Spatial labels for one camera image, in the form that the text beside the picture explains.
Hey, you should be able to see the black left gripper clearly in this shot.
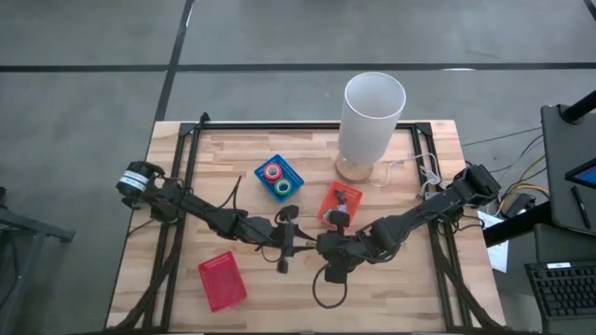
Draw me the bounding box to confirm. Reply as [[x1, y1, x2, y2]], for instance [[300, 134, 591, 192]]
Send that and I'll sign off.
[[272, 204, 319, 275]]

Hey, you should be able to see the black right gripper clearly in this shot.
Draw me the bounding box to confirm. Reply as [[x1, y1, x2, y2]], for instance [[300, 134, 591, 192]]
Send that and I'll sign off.
[[316, 208, 373, 286]]

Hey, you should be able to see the red tape roll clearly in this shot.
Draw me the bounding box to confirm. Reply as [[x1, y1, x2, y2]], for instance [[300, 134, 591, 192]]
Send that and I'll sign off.
[[263, 162, 283, 183]]

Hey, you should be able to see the orange plastic basket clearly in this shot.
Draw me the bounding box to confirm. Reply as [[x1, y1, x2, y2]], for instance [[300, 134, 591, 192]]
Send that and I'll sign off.
[[317, 180, 364, 225]]

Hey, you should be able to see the blue plastic basket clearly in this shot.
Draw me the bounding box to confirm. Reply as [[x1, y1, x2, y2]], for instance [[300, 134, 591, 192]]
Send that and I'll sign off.
[[253, 154, 306, 204]]

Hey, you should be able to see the red plastic basket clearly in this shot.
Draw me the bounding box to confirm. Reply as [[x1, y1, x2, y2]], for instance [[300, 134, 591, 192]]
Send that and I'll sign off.
[[197, 250, 249, 314]]

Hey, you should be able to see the white table lamp wooden base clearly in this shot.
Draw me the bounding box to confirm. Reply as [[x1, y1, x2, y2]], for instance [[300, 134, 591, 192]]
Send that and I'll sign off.
[[333, 71, 408, 184]]

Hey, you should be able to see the white paper sheet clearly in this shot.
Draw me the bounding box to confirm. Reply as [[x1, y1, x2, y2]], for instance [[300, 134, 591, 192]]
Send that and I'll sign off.
[[475, 209, 511, 275]]

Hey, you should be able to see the black desk beam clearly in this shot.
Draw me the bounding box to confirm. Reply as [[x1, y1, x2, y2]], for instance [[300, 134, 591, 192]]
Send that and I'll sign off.
[[481, 199, 555, 248]]

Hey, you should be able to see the black power adapter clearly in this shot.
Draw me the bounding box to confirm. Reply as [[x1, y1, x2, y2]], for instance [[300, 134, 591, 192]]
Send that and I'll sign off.
[[505, 193, 537, 219]]

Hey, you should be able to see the black keyboard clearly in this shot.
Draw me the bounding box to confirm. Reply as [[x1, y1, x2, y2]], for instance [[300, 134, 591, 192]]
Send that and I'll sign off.
[[524, 260, 596, 322]]

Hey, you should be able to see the black pen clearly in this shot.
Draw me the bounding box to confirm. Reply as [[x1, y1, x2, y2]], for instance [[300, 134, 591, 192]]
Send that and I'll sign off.
[[570, 184, 592, 232]]

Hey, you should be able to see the grey side table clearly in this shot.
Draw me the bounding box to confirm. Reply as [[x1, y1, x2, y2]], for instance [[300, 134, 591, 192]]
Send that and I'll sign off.
[[539, 102, 596, 237]]

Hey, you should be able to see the grey metal stand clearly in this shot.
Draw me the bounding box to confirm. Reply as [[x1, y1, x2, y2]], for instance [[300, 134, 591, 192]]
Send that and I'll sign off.
[[0, 185, 75, 335]]

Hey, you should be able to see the tablet with blue screen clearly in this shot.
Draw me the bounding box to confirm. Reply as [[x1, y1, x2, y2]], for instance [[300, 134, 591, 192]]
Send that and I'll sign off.
[[563, 156, 596, 191]]

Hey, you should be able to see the black pole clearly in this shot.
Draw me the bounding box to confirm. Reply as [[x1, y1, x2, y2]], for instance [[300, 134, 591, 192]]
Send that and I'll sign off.
[[558, 87, 596, 125]]

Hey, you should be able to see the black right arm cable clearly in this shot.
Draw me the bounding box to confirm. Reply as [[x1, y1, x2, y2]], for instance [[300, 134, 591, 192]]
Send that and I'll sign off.
[[310, 262, 349, 310]]

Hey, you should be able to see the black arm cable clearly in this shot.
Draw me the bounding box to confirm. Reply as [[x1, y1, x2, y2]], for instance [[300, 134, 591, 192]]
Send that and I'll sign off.
[[218, 174, 244, 213], [310, 262, 349, 310]]

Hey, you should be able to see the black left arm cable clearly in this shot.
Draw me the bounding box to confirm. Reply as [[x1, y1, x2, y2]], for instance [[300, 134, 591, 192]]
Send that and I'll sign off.
[[218, 174, 244, 213]]

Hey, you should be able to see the black table frame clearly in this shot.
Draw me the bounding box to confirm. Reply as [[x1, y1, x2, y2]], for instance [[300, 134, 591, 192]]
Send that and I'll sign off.
[[106, 112, 508, 334]]

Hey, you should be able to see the white lamp cable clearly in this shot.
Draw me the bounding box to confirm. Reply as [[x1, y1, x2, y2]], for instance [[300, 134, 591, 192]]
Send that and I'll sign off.
[[372, 152, 442, 199]]

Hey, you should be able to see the grey floor cable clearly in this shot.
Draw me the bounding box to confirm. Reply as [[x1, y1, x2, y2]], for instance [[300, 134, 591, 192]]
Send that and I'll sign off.
[[460, 127, 544, 148]]

